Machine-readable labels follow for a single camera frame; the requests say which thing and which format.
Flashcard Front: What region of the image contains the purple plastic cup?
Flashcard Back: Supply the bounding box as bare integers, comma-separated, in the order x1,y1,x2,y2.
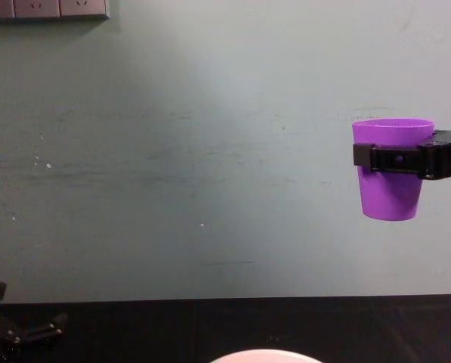
351,117,437,222

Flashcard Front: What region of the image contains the white round plate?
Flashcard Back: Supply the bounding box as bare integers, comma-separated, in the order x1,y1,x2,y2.
209,349,325,363

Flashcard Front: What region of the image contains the black table cloth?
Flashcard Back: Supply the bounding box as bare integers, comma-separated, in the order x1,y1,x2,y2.
0,293,451,363

